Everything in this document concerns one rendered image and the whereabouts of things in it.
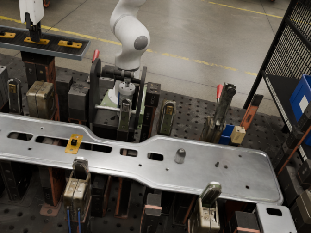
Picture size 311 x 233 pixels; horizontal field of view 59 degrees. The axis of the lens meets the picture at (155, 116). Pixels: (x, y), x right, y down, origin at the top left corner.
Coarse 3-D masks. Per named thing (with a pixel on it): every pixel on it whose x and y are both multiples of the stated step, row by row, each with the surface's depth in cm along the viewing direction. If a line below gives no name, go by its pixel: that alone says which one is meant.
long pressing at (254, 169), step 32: (0, 128) 88; (32, 128) 90; (64, 128) 93; (32, 160) 81; (64, 160) 82; (96, 160) 84; (128, 160) 86; (192, 160) 90; (224, 160) 93; (256, 160) 95; (192, 192) 81; (224, 192) 82; (256, 192) 84
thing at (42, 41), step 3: (30, 39) 102; (42, 39) 104; (45, 39) 104; (30, 42) 101; (33, 42) 101; (36, 42) 101; (39, 42) 102; (42, 42) 102; (45, 42) 102; (48, 42) 103
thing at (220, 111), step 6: (228, 84) 89; (234, 84) 89; (222, 90) 91; (228, 90) 87; (234, 90) 87; (222, 96) 91; (228, 96) 92; (222, 102) 92; (228, 102) 92; (216, 108) 95; (222, 108) 94; (228, 108) 93; (216, 114) 94; (222, 114) 95; (216, 120) 95; (222, 120) 96; (222, 126) 96
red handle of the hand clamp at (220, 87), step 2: (220, 84) 101; (218, 86) 101; (220, 86) 100; (222, 86) 101; (218, 88) 100; (220, 88) 100; (222, 88) 100; (218, 90) 100; (220, 90) 100; (218, 92) 100; (220, 92) 100; (218, 94) 100; (220, 94) 99; (218, 96) 99; (216, 98) 100; (218, 98) 99; (218, 100) 99; (216, 106) 99; (218, 118) 97; (220, 118) 97; (218, 120) 97; (216, 122) 97; (218, 122) 97; (216, 124) 96; (218, 124) 96; (220, 124) 97
